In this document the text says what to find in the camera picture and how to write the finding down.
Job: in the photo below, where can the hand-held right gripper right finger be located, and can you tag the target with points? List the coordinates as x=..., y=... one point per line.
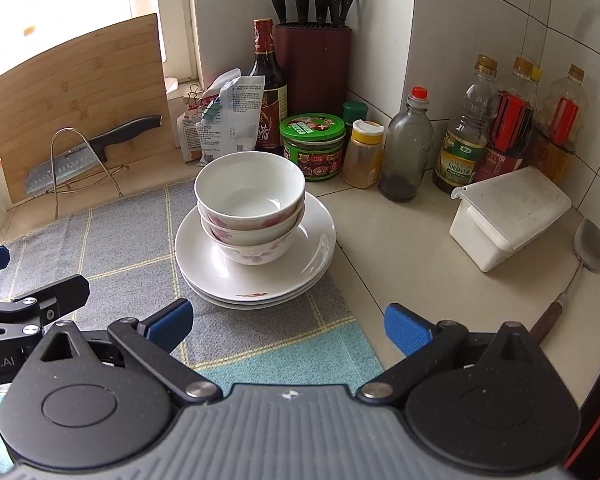
x=405, y=327

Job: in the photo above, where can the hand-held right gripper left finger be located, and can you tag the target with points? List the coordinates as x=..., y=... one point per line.
x=172, y=325

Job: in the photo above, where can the white fruit-print plate brown stain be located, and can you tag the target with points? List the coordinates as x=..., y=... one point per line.
x=310, y=240

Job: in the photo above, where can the grey blue checked dish mat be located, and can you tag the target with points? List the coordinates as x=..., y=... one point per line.
x=130, y=240

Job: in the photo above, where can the white plastic lidded container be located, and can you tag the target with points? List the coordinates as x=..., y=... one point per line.
x=505, y=220

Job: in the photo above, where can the yellow cap spice jar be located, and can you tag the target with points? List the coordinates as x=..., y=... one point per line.
x=362, y=160

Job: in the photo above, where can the glass bottle red cap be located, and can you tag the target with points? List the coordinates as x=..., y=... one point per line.
x=405, y=150

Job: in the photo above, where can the clear oil bottle green label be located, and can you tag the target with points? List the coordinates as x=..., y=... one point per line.
x=462, y=155

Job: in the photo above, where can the white orange packet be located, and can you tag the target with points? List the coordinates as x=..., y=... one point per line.
x=187, y=135

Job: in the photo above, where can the green lid sauce jar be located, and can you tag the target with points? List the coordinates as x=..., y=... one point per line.
x=312, y=160

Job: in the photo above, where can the bamboo cutting board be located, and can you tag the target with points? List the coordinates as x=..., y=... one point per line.
x=80, y=85

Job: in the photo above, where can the white seasoning bag blue print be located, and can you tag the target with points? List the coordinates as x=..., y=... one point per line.
x=230, y=130

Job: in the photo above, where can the green binder clip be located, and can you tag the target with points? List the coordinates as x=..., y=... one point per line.
x=211, y=111

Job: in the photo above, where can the green cap jar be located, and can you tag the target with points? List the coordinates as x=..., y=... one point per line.
x=355, y=110

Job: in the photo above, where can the plastic bottle red label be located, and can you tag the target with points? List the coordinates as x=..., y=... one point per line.
x=510, y=125
x=562, y=125

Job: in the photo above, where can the dark vinegar bottle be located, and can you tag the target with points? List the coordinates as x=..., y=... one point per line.
x=265, y=75

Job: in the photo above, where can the dark red knife block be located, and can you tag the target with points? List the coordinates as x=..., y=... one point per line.
x=315, y=70

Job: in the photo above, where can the window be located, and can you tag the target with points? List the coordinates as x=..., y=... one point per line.
x=80, y=0

